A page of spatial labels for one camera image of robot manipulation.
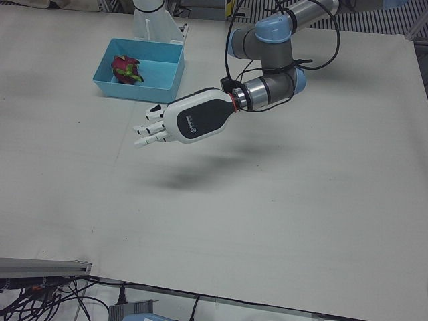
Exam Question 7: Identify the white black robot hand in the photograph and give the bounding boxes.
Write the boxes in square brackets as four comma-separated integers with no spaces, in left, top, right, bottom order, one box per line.
[132,87,237,150]

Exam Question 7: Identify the pink dragon fruit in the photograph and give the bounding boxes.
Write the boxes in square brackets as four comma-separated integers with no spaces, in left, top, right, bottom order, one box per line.
[111,54,145,86]

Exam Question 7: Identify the light blue plastic bin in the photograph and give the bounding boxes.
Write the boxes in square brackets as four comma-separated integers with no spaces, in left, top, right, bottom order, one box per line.
[92,37,186,105]

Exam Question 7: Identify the grey power adapter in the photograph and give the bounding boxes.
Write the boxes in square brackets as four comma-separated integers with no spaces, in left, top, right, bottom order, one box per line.
[108,299,155,321]

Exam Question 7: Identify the blue plastic object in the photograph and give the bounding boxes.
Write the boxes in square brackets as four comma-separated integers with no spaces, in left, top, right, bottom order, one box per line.
[122,312,175,321]

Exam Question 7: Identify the aluminium extrusion bar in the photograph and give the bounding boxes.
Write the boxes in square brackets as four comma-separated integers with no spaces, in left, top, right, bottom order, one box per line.
[0,257,93,279]

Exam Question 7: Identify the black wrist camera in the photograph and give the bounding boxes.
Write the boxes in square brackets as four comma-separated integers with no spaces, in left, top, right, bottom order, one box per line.
[219,76,242,93]

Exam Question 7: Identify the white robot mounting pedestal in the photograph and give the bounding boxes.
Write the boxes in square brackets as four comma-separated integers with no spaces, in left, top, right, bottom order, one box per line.
[132,0,190,45]

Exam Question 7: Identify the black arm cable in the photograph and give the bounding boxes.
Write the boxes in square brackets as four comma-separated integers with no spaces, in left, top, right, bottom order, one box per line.
[223,0,342,112]

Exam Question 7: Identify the long thin black cable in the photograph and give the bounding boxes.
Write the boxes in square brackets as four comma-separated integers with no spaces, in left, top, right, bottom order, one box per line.
[86,276,338,321]

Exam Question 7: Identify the short aluminium extrusion rail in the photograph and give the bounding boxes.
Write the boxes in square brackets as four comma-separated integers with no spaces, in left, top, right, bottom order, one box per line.
[405,22,428,41]

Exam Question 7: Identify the black cable bundle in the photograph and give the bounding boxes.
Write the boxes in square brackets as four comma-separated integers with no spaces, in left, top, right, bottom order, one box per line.
[0,274,111,321]

